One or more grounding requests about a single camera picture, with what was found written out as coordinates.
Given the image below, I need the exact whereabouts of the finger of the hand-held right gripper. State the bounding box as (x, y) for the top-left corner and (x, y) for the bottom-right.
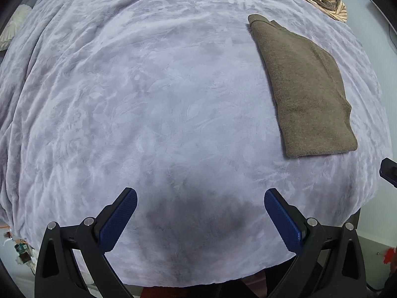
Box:
(379, 158), (397, 189)

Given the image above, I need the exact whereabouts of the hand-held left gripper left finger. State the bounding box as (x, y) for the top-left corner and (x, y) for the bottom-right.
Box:
(34, 187), (138, 298)

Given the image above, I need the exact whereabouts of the floor clutter pile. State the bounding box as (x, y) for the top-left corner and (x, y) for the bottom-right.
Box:
(0, 222), (39, 275)

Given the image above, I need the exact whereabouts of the round cream pleated pillow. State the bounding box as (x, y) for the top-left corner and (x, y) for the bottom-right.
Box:
(0, 4), (33, 51)

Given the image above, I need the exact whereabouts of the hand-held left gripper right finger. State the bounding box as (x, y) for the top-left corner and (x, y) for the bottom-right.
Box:
(264, 188), (367, 298)

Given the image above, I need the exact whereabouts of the olive knit sweater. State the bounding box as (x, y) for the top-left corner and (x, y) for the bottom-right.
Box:
(247, 14), (359, 159)

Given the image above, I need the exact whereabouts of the lavender plush blanket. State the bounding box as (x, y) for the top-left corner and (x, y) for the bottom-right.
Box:
(0, 0), (392, 288)

